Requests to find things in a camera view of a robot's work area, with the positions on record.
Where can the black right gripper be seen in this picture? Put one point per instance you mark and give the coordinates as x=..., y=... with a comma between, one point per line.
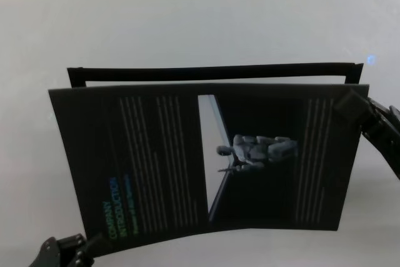
x=382, y=135

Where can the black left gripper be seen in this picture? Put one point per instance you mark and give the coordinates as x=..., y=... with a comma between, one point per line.
x=59, y=251

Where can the black company introduction poster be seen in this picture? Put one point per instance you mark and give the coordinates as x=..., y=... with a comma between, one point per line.
x=175, y=160

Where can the black tape frame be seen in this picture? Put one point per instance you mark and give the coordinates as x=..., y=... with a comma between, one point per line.
x=218, y=73

